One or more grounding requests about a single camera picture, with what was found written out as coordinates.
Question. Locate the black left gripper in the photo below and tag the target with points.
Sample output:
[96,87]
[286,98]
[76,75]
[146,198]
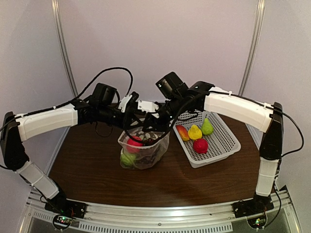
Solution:
[127,114]

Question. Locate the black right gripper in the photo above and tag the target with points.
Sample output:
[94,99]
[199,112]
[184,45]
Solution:
[161,115]

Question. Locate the orange red fake mango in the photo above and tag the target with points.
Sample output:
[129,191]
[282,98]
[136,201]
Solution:
[183,133]

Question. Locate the clear polka dot zip bag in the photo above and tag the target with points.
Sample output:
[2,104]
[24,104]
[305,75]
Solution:
[124,137]

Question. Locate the yellow fake pear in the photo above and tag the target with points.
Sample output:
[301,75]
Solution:
[194,132]

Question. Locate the green fake pear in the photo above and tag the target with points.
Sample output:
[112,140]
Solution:
[207,128]

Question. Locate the red fake apple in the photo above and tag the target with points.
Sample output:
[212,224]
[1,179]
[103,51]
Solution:
[200,146]

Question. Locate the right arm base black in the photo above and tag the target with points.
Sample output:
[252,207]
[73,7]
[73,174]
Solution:
[251,206]

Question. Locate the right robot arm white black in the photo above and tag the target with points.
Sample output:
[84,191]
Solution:
[204,96]

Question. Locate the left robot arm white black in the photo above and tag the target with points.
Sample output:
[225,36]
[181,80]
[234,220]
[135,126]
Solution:
[17,129]

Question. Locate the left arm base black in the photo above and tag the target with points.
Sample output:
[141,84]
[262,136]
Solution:
[61,205]

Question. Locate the dark fake grapes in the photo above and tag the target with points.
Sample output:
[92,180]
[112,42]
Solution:
[147,158]

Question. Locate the green fake apple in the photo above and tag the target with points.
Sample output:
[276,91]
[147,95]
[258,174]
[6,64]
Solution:
[127,160]

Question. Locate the white perforated plastic basket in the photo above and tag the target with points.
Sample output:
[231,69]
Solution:
[221,143]

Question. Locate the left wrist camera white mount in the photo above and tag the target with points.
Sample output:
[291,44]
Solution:
[129,102]

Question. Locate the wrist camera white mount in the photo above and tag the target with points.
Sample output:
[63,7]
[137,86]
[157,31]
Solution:
[148,106]
[129,102]

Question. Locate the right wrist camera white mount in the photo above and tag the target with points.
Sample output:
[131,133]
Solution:
[148,106]

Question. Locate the aluminium front rail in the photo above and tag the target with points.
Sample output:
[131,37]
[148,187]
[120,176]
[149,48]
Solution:
[100,218]

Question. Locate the aluminium frame post left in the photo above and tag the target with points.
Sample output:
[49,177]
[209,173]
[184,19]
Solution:
[63,47]

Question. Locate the aluminium frame post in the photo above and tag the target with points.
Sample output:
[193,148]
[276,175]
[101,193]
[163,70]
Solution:
[63,47]
[259,16]

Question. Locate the aluminium frame post right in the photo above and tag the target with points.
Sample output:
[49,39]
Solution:
[259,16]

